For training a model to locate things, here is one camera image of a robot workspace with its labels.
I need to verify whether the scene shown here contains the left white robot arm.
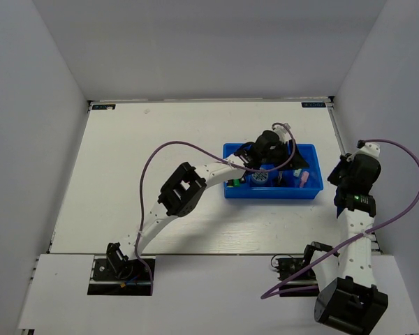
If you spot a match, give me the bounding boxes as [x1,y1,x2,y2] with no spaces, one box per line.
[106,126,309,280]

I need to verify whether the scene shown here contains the green translucent marker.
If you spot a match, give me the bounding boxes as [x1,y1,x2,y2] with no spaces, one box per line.
[293,169,302,177]

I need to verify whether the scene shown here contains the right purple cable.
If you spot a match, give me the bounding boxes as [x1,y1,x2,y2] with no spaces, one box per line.
[260,138,419,300]

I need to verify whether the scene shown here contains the left corner label sticker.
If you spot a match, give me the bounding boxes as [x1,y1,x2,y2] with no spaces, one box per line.
[91,104,116,110]

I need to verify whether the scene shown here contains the black handled scissors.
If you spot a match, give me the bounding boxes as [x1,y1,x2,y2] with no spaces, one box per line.
[276,171,286,187]

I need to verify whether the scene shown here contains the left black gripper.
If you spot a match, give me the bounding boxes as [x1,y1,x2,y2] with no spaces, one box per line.
[260,139,310,172]

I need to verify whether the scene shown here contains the corner label sticker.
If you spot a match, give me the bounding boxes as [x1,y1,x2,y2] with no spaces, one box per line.
[301,101,326,108]
[91,104,116,110]

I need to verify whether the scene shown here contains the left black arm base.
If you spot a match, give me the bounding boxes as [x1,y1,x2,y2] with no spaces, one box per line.
[87,258,152,297]

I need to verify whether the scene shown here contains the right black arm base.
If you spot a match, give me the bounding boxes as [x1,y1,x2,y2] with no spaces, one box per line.
[270,256,322,298]

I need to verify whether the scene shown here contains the round blue patterned tin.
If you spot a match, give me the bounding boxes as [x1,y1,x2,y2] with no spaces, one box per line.
[251,170,270,186]

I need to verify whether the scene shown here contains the blue divided plastic bin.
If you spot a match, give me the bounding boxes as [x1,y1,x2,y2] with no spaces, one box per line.
[223,144,323,200]

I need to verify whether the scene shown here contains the pink translucent marker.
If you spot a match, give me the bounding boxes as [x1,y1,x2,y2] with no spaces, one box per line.
[299,171,310,188]

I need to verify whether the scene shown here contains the right corner label sticker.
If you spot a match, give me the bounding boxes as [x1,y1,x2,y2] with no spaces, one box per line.
[301,101,326,108]

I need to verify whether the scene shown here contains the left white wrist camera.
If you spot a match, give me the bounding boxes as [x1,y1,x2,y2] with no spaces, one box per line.
[272,123,292,142]

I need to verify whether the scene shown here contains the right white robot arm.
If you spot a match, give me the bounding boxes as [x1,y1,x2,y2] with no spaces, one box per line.
[301,143,388,334]

